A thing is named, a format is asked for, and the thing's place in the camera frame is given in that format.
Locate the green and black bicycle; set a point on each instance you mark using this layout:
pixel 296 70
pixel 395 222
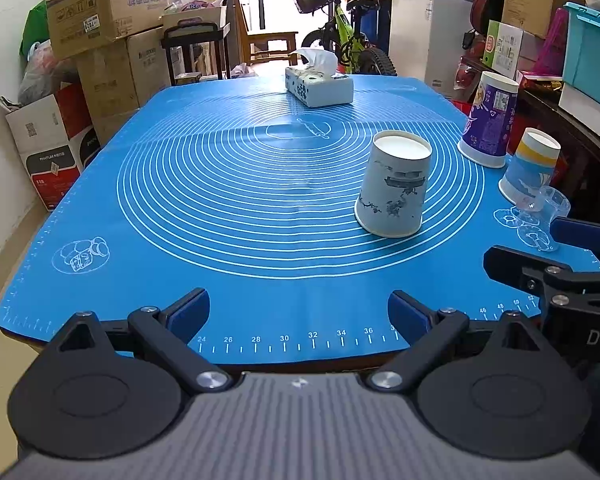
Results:
pixel 345 40

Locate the white storage box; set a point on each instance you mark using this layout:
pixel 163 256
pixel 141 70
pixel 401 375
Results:
pixel 587 112

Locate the tall brown cardboard box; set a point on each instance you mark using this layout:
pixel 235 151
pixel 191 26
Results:
pixel 115 80

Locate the black metal stool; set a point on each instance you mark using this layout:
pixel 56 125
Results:
pixel 195 35

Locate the magenta mesh bag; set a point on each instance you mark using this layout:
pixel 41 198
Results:
pixel 554 45

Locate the green bag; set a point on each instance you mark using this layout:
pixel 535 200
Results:
pixel 34 30

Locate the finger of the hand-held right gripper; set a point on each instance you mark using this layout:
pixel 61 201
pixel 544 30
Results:
pixel 580 232
pixel 525 265

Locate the small flat cardboard box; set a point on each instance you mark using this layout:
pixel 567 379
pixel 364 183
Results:
pixel 190 17

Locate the teal plastic storage box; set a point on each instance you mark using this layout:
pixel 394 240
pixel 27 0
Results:
pixel 592 50

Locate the purple paper cup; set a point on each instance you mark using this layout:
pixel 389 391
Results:
pixel 487 125

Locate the white and red cardboard box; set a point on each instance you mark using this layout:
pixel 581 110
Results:
pixel 45 145

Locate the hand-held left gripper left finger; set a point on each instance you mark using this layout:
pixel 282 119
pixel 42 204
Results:
pixel 190 312

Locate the large brown cardboard box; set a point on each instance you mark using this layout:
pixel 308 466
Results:
pixel 95 5

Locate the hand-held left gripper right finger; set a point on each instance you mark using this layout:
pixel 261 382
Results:
pixel 406 316

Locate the white ink-painted paper cup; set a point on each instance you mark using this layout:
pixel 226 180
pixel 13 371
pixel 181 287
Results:
pixel 395 185

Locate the white and blue tissue box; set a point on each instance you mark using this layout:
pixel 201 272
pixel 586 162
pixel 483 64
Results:
pixel 322 91

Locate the white chest freezer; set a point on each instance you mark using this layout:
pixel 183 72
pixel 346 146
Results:
pixel 430 35

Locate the small clear plastic cup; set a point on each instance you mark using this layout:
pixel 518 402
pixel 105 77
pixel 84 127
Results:
pixel 545 207

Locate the blue and yellow paper cup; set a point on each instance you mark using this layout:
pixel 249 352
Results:
pixel 530 167

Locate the translucent plastic bag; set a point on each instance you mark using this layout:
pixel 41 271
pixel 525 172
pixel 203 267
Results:
pixel 42 72

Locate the blue silicone baking mat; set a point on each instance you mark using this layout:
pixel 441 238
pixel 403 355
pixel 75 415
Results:
pixel 230 210

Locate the wooden chair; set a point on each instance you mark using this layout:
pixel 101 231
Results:
pixel 270 40

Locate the green and white carton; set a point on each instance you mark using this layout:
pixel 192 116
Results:
pixel 502 50

